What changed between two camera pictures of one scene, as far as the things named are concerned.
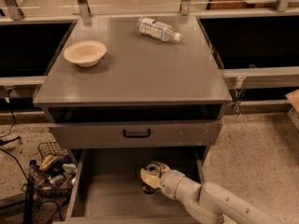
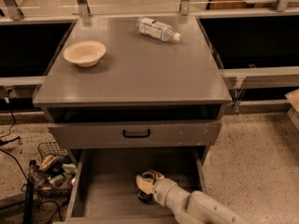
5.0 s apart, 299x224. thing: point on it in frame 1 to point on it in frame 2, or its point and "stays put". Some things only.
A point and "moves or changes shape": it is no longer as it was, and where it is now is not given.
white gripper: [168, 182] to [159, 188]
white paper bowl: [85, 53] stays put
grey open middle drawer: [106, 187] stays put
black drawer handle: [136, 135] stays put
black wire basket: [54, 174] stays put
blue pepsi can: [149, 189] moves or changes shape
